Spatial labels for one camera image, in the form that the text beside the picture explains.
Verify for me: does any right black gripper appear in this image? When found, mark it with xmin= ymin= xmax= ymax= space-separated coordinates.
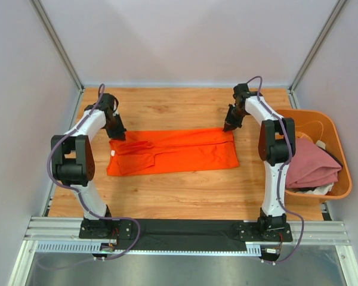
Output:
xmin=223 ymin=104 xmax=248 ymax=132

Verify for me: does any orange t shirt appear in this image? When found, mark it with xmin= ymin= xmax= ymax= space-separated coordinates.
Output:
xmin=107 ymin=128 xmax=239 ymax=176

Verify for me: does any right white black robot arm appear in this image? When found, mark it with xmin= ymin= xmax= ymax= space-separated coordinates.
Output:
xmin=223 ymin=83 xmax=295 ymax=241

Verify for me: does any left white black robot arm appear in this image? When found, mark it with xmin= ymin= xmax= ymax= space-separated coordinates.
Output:
xmin=47 ymin=93 xmax=126 ymax=240

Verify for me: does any pink t shirt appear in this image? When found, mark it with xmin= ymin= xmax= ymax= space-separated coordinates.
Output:
xmin=286 ymin=138 xmax=343 ymax=189

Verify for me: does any orange plastic basket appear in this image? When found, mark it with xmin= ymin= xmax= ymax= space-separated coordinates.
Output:
xmin=277 ymin=109 xmax=352 ymax=205

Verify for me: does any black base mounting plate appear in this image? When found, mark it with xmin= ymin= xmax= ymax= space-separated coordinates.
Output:
xmin=79 ymin=219 xmax=293 ymax=253

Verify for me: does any dark garment in basket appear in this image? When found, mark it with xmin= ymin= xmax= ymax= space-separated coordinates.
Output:
xmin=324 ymin=150 xmax=343 ymax=168

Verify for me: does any left aluminium corner post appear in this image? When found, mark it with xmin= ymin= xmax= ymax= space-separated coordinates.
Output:
xmin=29 ymin=0 xmax=84 ymax=91

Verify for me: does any aluminium corner post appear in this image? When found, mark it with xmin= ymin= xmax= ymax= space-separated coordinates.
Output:
xmin=29 ymin=0 xmax=84 ymax=91
xmin=289 ymin=0 xmax=348 ymax=93

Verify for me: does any right aluminium corner post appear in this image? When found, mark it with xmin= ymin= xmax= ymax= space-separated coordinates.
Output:
xmin=289 ymin=0 xmax=348 ymax=93

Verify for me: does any aluminium rail frame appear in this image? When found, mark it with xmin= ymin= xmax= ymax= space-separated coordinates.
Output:
xmin=9 ymin=217 xmax=350 ymax=285

